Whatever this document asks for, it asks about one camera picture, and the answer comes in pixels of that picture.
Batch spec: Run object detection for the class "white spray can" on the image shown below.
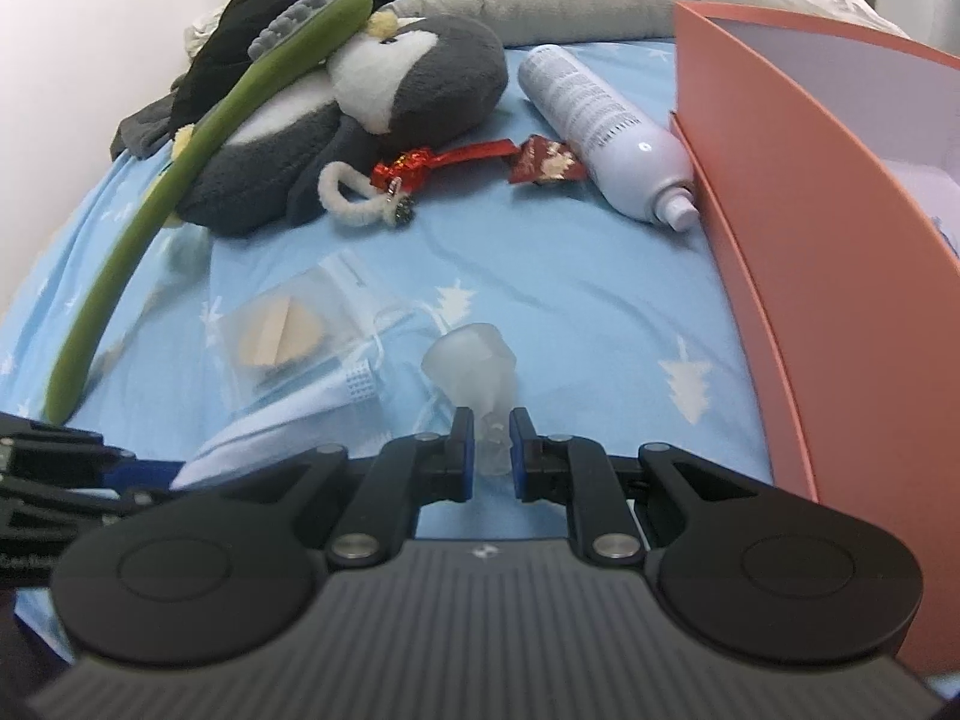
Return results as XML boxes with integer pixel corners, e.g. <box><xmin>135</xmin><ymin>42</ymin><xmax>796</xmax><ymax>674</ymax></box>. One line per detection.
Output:
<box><xmin>517</xmin><ymin>45</ymin><xmax>700</xmax><ymax>232</ymax></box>

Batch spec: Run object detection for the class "black clothing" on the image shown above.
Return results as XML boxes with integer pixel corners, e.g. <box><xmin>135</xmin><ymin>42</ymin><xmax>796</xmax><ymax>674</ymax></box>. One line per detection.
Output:
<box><xmin>169</xmin><ymin>0</ymin><xmax>533</xmax><ymax>128</ymax></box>

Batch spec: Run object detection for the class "light blue bed sheet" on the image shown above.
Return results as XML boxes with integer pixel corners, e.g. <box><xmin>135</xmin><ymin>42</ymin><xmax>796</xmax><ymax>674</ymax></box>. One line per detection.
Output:
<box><xmin>0</xmin><ymin>37</ymin><xmax>777</xmax><ymax>616</ymax></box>

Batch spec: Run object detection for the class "green long-handled brush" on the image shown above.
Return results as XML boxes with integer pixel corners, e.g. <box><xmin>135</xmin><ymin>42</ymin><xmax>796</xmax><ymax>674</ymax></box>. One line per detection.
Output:
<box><xmin>41</xmin><ymin>0</ymin><xmax>374</xmax><ymax>425</ymax></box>

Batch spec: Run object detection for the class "clear bag of makeup sponges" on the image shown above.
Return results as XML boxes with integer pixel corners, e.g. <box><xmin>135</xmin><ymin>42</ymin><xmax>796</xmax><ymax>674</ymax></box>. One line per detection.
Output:
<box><xmin>214</xmin><ymin>255</ymin><xmax>383</xmax><ymax>406</ymax></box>

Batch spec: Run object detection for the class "translucent plastic cap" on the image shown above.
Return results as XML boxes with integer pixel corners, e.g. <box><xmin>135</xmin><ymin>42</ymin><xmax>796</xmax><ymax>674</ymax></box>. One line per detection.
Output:
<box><xmin>420</xmin><ymin>322</ymin><xmax>518</xmax><ymax>477</ymax></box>

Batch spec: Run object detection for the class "white crumpled cloth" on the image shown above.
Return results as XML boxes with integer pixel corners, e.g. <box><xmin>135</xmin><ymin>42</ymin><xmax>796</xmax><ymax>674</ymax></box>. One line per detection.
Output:
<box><xmin>184</xmin><ymin>4</ymin><xmax>230</xmax><ymax>57</ymax></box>

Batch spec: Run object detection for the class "bright red foil wrapper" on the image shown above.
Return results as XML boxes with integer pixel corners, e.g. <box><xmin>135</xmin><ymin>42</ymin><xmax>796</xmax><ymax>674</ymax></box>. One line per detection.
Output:
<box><xmin>373</xmin><ymin>139</ymin><xmax>518</xmax><ymax>196</ymax></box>

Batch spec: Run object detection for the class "dark red snack packet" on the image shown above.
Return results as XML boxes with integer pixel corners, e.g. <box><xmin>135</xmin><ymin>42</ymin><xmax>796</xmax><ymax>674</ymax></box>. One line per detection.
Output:
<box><xmin>508</xmin><ymin>135</ymin><xmax>586</xmax><ymax>187</ymax></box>

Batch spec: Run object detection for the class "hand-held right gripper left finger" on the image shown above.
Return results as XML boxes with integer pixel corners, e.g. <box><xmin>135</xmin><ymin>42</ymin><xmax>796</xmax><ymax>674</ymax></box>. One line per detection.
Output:
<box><xmin>161</xmin><ymin>406</ymin><xmax>475</xmax><ymax>567</ymax></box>

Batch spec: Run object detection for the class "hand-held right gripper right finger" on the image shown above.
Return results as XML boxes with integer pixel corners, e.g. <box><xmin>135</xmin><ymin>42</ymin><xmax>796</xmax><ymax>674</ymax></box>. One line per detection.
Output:
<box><xmin>510</xmin><ymin>406</ymin><xmax>796</xmax><ymax>565</ymax></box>

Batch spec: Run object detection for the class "white fuzzy loop keychain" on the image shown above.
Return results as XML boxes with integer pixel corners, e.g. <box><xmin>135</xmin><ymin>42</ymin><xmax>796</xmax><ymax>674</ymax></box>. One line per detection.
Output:
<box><xmin>319</xmin><ymin>161</ymin><xmax>415</xmax><ymax>230</ymax></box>

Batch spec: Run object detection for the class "grey penguin plush toy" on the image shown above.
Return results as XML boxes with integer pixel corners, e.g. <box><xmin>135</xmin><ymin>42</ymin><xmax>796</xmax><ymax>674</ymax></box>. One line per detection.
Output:
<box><xmin>161</xmin><ymin>7</ymin><xmax>509</xmax><ymax>235</ymax></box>

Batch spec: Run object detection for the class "white face mask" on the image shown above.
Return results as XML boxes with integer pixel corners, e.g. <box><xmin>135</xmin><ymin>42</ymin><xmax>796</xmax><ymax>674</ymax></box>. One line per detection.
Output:
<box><xmin>172</xmin><ymin>356</ymin><xmax>391</xmax><ymax>492</ymax></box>

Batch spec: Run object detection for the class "orange cardboard box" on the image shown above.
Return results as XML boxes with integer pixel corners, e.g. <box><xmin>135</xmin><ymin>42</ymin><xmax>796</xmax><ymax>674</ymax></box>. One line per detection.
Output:
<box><xmin>670</xmin><ymin>0</ymin><xmax>960</xmax><ymax>691</ymax></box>

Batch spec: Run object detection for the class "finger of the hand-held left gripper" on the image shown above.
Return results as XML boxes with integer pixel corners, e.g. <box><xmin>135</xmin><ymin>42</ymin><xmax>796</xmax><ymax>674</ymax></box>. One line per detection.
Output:
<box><xmin>0</xmin><ymin>412</ymin><xmax>182</xmax><ymax>494</ymax></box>
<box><xmin>0</xmin><ymin>491</ymin><xmax>167</xmax><ymax>541</ymax></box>

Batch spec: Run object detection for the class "dark grey cloth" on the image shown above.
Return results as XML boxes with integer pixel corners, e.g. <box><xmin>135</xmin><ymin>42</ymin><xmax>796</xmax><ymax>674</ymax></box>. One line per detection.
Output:
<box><xmin>111</xmin><ymin>94</ymin><xmax>188</xmax><ymax>160</ymax></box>

